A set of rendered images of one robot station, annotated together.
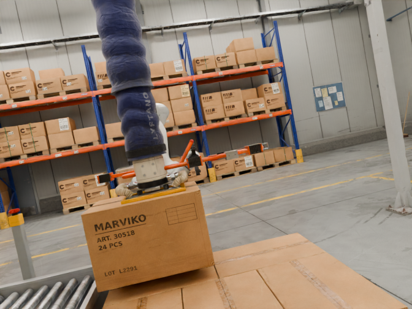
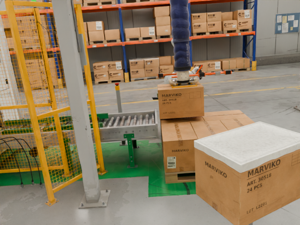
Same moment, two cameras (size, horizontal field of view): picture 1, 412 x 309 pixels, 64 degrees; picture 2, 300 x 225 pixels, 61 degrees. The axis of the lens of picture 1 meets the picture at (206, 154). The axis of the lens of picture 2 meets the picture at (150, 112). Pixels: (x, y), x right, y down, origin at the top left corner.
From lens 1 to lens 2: 1.75 m
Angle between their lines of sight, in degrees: 15
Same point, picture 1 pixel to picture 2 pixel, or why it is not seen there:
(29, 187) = not seen: hidden behind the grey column
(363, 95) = not seen: outside the picture
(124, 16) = (184, 11)
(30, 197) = not seen: hidden behind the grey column
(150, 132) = (186, 60)
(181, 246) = (192, 106)
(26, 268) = (120, 108)
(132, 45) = (185, 23)
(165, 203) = (189, 90)
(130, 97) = (181, 45)
